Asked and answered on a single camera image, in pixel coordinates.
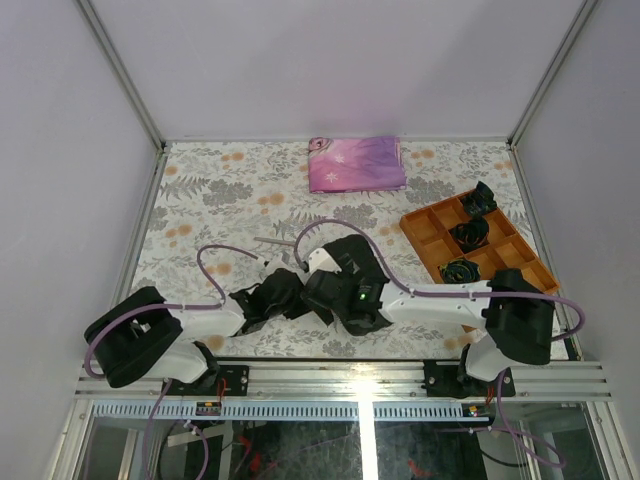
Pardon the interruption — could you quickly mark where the black plastic tool case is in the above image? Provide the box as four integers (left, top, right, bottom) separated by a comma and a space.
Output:
319, 233, 396, 337

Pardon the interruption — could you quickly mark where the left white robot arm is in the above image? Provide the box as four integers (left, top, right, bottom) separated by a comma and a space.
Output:
84, 268, 308, 395

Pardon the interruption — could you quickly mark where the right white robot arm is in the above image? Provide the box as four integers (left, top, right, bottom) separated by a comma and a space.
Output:
300, 270, 554, 395

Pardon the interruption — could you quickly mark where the black tape roll near left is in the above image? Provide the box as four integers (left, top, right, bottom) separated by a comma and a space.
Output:
438, 258, 481, 284

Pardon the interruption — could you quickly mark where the black tape roll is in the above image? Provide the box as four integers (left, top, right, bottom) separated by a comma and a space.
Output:
460, 181, 498, 218
438, 258, 481, 284
449, 217, 489, 253

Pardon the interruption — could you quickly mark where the wooden compartment tray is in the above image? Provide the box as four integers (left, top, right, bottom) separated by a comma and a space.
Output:
400, 184, 559, 294

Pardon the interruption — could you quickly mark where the black tape roll middle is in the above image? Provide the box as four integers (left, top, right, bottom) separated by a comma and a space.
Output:
449, 217, 489, 253

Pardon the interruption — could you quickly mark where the folded purple cloth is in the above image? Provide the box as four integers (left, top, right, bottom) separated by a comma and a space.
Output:
308, 136, 407, 193

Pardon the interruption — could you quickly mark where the black tape roll far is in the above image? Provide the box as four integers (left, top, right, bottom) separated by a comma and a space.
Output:
460, 181, 498, 218

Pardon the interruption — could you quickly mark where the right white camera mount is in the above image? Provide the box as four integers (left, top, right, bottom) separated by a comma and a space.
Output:
307, 247, 342, 274

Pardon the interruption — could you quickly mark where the aluminium front rail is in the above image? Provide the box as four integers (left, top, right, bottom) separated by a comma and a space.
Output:
71, 360, 612, 422

